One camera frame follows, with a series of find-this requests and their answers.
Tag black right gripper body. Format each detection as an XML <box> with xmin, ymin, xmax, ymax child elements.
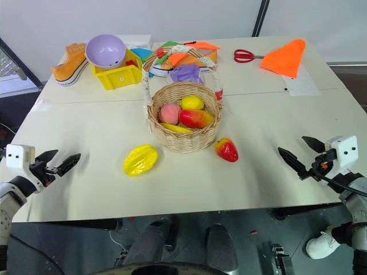
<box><xmin>306</xmin><ymin>148</ymin><xmax>337</xmax><ymax>182</ymax></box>

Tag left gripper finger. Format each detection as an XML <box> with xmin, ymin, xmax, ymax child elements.
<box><xmin>34</xmin><ymin>149</ymin><xmax>59</xmax><ymax>166</ymax></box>
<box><xmin>56</xmin><ymin>153</ymin><xmax>82</xmax><ymax>177</ymax></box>

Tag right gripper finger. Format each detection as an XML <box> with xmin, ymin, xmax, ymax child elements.
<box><xmin>277</xmin><ymin>147</ymin><xmax>310</xmax><ymax>181</ymax></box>
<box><xmin>301</xmin><ymin>136</ymin><xmax>327</xmax><ymax>155</ymax></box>

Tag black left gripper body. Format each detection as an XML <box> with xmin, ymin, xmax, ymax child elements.
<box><xmin>28</xmin><ymin>160</ymin><xmax>62</xmax><ymax>188</ymax></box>

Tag white paper sheet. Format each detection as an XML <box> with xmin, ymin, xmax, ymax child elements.
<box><xmin>282</xmin><ymin>63</ymin><xmax>322</xmax><ymax>97</ymax></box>

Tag red and yellow strawberry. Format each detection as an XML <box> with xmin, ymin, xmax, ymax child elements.
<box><xmin>214</xmin><ymin>137</ymin><xmax>240</xmax><ymax>163</ymax></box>

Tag yellow starfruit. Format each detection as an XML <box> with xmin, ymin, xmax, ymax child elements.
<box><xmin>123</xmin><ymin>144</ymin><xmax>159</xmax><ymax>178</ymax></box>

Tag white shoe of person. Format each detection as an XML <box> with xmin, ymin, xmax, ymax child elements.
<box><xmin>305</xmin><ymin>226</ymin><xmax>342</xmax><ymax>260</ymax></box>

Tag orange triangular cloth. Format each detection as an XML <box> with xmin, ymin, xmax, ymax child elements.
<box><xmin>259</xmin><ymin>38</ymin><xmax>307</xmax><ymax>79</ymax></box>

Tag orange canvas sneaker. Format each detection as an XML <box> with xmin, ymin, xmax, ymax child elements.
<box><xmin>50</xmin><ymin>42</ymin><xmax>90</xmax><ymax>87</ymax></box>

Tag yellow plastic bin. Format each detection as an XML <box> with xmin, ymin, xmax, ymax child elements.
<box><xmin>92</xmin><ymin>48</ymin><xmax>145</xmax><ymax>91</ymax></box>

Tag red and yellow mango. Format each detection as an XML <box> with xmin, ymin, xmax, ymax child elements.
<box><xmin>178</xmin><ymin>109</ymin><xmax>215</xmax><ymax>129</ymax></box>

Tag yellow banana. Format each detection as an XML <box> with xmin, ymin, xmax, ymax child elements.
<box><xmin>159</xmin><ymin>122</ymin><xmax>194</xmax><ymax>134</ymax></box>

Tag pink peach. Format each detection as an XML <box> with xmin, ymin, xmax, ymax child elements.
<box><xmin>159</xmin><ymin>104</ymin><xmax>182</xmax><ymax>125</ymax></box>

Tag dark rounded grey shape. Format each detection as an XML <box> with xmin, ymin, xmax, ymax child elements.
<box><xmin>204</xmin><ymin>224</ymin><xmax>239</xmax><ymax>273</ymax></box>
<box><xmin>122</xmin><ymin>217</ymin><xmax>181</xmax><ymax>269</ymax></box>

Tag yellow lemon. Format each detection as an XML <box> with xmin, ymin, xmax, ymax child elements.
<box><xmin>180</xmin><ymin>95</ymin><xmax>205</xmax><ymax>111</ymax></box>

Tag purple plastic bowl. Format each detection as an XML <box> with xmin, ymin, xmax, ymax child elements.
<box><xmin>85</xmin><ymin>34</ymin><xmax>127</xmax><ymax>70</ymax></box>

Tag blue felt piece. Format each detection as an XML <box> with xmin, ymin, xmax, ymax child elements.
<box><xmin>130</xmin><ymin>48</ymin><xmax>154</xmax><ymax>64</ymax></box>

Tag crumpled purple plastic object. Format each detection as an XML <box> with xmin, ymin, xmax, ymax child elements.
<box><xmin>169</xmin><ymin>64</ymin><xmax>205</xmax><ymax>85</ymax></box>

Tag dark vertical pole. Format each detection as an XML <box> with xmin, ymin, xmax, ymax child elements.
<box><xmin>251</xmin><ymin>0</ymin><xmax>271</xmax><ymax>38</ymax></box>

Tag orange felt piece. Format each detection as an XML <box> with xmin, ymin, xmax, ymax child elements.
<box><xmin>183</xmin><ymin>41</ymin><xmax>221</xmax><ymax>52</ymax></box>

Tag green felt piece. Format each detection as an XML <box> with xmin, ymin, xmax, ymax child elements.
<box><xmin>158</xmin><ymin>41</ymin><xmax>185</xmax><ymax>49</ymax></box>

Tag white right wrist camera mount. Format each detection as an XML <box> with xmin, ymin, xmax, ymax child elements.
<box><xmin>325</xmin><ymin>135</ymin><xmax>360</xmax><ymax>179</ymax></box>

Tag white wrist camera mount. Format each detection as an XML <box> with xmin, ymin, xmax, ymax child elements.
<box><xmin>5</xmin><ymin>143</ymin><xmax>44</xmax><ymax>192</ymax></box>
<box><xmin>325</xmin><ymin>135</ymin><xmax>360</xmax><ymax>179</ymax></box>

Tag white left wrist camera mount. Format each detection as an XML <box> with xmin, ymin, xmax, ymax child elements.
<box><xmin>5</xmin><ymin>143</ymin><xmax>44</xmax><ymax>192</ymax></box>

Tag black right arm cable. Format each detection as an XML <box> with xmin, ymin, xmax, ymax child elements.
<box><xmin>314</xmin><ymin>162</ymin><xmax>367</xmax><ymax>198</ymax></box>

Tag dark window frame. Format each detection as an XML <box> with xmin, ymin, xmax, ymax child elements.
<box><xmin>0</xmin><ymin>37</ymin><xmax>44</xmax><ymax>99</ymax></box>

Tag wicker basket with handle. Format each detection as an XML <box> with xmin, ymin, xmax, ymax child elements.
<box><xmin>142</xmin><ymin>46</ymin><xmax>225</xmax><ymax>155</ymax></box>

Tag red handled scissors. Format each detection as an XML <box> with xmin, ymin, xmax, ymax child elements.
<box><xmin>233</xmin><ymin>49</ymin><xmax>270</xmax><ymax>64</ymax></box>

